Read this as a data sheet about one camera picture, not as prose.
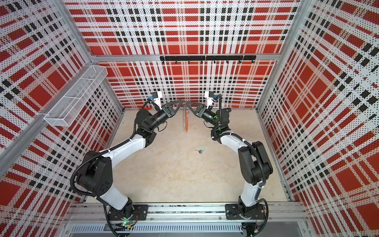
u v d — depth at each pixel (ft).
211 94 2.35
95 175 1.49
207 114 2.31
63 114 2.25
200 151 3.16
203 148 3.23
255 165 1.58
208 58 2.90
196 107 2.35
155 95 2.25
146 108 4.17
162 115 2.22
